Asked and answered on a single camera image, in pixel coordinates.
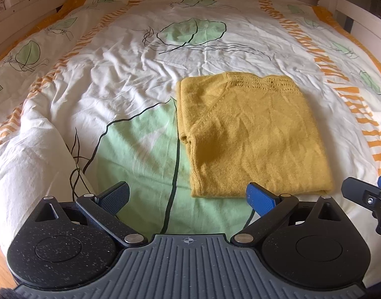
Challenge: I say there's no mustard yellow knit sweater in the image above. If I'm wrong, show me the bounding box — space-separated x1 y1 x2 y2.
176 72 334 199

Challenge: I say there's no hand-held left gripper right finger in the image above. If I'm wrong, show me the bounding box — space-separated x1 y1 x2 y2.
230 182 347 245

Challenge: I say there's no white leaf-print duvet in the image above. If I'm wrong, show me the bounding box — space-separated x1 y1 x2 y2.
0 0 381 256

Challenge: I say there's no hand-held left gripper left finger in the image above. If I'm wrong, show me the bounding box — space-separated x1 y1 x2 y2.
34 181 149 245

